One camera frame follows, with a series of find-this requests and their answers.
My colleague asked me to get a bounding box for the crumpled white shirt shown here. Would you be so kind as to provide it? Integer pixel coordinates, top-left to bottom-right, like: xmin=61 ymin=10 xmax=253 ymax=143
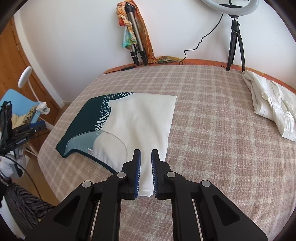
xmin=242 ymin=70 xmax=295 ymax=142

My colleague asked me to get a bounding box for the silver folded tripod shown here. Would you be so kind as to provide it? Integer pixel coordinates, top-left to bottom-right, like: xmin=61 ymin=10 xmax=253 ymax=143
xmin=125 ymin=3 xmax=148 ymax=65

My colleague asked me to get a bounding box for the black ring light cable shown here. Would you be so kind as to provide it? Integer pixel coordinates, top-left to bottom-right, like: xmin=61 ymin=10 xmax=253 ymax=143
xmin=177 ymin=11 xmax=224 ymax=66

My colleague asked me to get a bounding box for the leopard print cloth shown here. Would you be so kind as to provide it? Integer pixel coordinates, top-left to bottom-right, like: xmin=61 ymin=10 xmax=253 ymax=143
xmin=11 ymin=105 xmax=37 ymax=129

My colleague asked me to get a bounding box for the colourful orange scarf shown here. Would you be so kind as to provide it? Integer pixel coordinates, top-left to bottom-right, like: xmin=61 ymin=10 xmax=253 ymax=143
xmin=116 ymin=1 xmax=181 ymax=66

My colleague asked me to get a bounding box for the striped grey black skirt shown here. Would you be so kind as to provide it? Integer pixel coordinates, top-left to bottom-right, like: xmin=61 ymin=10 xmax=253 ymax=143
xmin=1 ymin=183 xmax=55 ymax=235

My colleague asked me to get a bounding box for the white ring light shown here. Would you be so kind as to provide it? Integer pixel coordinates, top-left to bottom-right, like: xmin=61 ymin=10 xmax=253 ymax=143
xmin=202 ymin=0 xmax=259 ymax=16

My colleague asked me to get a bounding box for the white clip desk lamp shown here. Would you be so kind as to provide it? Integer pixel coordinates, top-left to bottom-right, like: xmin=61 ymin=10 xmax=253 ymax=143
xmin=18 ymin=66 xmax=50 ymax=115

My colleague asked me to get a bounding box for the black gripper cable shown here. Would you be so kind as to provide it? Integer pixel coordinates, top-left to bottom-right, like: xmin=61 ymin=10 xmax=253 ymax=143
xmin=0 ymin=153 xmax=45 ymax=204

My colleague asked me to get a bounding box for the green white tree-print shirt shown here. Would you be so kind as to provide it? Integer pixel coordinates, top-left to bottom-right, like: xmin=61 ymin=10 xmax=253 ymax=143
xmin=56 ymin=92 xmax=177 ymax=197

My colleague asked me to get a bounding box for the small black tripod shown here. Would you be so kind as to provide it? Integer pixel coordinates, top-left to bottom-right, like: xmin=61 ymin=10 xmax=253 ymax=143
xmin=226 ymin=15 xmax=246 ymax=72

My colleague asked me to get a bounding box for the checked pink bed cover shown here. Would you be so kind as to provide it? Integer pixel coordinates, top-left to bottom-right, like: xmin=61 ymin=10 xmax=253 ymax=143
xmin=38 ymin=65 xmax=295 ymax=240

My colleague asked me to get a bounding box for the light blue chair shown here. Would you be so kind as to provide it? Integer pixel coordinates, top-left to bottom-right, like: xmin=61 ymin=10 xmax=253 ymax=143
xmin=1 ymin=89 xmax=40 ymax=125

